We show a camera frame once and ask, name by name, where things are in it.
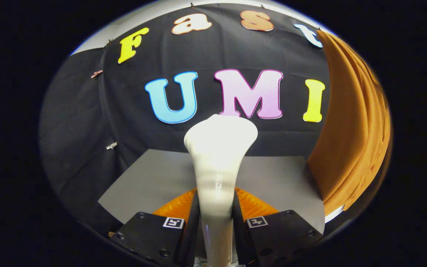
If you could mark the black backdrop cloth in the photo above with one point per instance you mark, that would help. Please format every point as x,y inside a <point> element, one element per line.
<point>124,111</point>

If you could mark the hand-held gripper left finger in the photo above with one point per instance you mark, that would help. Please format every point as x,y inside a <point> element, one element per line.
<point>192,237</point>

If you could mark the orange button-up shirt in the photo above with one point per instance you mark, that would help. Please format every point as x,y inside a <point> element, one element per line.
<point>350,129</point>

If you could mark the white garment steamer head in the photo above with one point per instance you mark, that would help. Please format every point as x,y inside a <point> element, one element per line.
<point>217,167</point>

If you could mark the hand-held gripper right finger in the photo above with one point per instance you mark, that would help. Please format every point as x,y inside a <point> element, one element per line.
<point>237,237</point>

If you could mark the small white clip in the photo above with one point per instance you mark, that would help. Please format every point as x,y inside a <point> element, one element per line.
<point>111,145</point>

